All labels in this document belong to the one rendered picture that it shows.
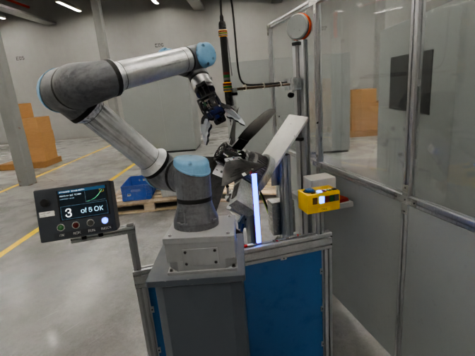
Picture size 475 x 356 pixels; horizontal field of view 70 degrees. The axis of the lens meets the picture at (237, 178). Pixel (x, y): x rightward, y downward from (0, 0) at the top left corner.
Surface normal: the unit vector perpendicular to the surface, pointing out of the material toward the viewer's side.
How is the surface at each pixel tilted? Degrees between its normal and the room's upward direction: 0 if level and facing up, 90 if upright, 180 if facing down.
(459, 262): 90
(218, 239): 85
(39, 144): 90
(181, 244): 90
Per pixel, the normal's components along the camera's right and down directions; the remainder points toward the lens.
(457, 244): -0.96, 0.15
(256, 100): -0.04, 0.26
